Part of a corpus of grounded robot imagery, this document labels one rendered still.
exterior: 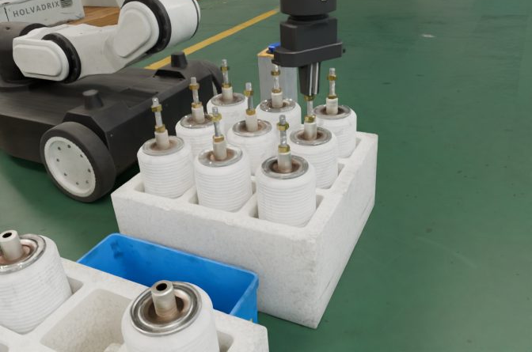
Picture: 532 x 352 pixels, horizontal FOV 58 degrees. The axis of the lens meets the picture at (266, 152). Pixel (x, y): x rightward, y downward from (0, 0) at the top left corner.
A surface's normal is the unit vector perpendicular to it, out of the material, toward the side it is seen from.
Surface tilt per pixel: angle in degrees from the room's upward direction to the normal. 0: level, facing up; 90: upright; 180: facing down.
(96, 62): 90
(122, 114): 45
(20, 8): 90
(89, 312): 90
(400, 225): 0
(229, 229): 90
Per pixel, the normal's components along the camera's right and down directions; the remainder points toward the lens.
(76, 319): 0.90, 0.15
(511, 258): -0.06, -0.89
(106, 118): 0.59, -0.51
